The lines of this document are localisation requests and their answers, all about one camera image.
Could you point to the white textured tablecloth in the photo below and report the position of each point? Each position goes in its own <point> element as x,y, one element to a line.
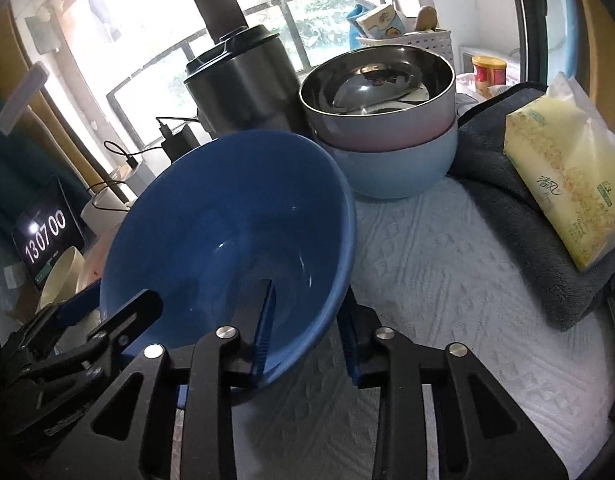
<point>437,285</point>

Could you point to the white plastic basket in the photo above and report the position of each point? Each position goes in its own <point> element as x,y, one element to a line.
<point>427,42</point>

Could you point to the white charger plug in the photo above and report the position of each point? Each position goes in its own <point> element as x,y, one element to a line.
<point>142,172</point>

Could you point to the pink watermelon pattern bowl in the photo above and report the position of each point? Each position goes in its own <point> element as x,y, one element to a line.
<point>94,267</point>

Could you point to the wooden spoon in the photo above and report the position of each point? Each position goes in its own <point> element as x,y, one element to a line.
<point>426,19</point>

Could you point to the black charger plug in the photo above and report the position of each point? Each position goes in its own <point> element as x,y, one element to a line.
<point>182,142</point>

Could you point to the large dark blue bowl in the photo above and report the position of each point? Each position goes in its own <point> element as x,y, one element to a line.
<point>227,220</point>

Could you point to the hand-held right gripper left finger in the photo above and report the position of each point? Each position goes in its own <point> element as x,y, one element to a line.
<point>265,340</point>

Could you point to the yellow tissue pack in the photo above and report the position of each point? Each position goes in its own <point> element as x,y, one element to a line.
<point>562,170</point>

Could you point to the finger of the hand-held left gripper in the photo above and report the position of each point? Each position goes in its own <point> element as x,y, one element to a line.
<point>79,305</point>
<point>132,315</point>

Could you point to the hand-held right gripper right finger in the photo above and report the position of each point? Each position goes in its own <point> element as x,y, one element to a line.
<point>350,350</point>

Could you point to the stainless steel tumbler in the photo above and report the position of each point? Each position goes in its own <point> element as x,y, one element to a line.
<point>247,85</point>

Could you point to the white appliance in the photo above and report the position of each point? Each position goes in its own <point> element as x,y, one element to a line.
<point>487,49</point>

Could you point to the snack packet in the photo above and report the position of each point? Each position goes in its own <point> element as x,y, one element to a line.
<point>380,22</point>

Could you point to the white round device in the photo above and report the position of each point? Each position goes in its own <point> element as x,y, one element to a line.
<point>107,220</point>

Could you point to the grey towel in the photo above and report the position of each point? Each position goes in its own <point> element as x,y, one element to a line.
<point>507,210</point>

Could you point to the tablet clock display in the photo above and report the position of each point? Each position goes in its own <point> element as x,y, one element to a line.
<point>44,242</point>

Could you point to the cream yellow bowl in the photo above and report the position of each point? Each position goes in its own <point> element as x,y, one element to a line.
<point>62,277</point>

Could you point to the pink steel-lined bowl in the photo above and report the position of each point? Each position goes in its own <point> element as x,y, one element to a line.
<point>382,130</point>

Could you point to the blue bag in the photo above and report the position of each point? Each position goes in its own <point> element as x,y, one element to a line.
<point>355,25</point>

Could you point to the teal curtain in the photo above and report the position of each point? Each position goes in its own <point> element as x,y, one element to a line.
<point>17,160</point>

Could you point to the red can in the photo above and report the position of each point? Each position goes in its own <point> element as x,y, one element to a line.
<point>490,74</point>

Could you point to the light blue bowl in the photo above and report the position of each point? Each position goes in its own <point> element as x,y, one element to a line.
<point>397,170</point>

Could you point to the yellow curtain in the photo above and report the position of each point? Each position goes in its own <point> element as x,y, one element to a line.
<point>595,40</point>
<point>7,50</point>

